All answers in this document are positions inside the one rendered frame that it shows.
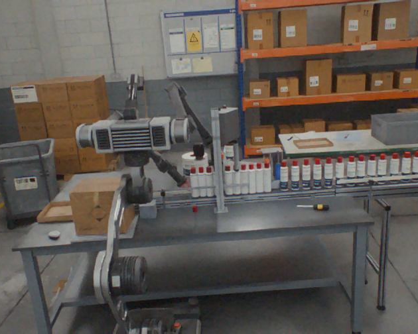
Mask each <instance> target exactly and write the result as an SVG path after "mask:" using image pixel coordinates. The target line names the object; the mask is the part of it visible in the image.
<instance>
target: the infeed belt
mask: <svg viewBox="0 0 418 334"><path fill-rule="evenodd" d="M315 190H335V188H333V187H331V188H325V187H324V186H321V189H314V188H313V186H310V189H309V190H304V189H303V187H299V190H292V189H291V188H289V190H288V191H285V192H304V191H315ZM285 192H283V191H281V188H280V189H271V192H262V193H257V192H256V193H254V194H250V193H248V194H232V195H226V193H225V197H237V196H238V195H257V194H276V193H285ZM209 198H217V197H216V195H214V197H207V196H206V197H198V198H193V197H192V194H191V195H172V197H165V201H180V200H190V199H209ZM153 200H156V202H162V201H163V197H155V198H153Z"/></svg>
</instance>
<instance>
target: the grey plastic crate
mask: <svg viewBox="0 0 418 334"><path fill-rule="evenodd" d="M371 119H372V126H371V137H373V138H374V139H377V140H378V141H380V142H381V143H384V144H385V145H386V146H390V145H397V144H417V143H418V112H408V113H388V114H377V115H371Z"/></svg>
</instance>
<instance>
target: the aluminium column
mask: <svg viewBox="0 0 418 334"><path fill-rule="evenodd" d="M210 112H211V117H218V116H219V115H218V107H215V108H210ZM211 123H212V133H213V136H220V127H219V121H212V120H211ZM213 144H214V165H215V176H216V197H217V208H218V211H225V208H224V195H223V184H222V161H221V150H220V140H214V139H213Z"/></svg>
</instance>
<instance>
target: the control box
mask: <svg viewBox="0 0 418 334"><path fill-rule="evenodd" d="M218 115H219V116H218V118H219V127H220V143H223V144H227V143H229V142H230V141H231V140H234V139H236V138H238V137H240V129H239V113H238V108H235V107H227V109H221V111H219V112H218Z"/></svg>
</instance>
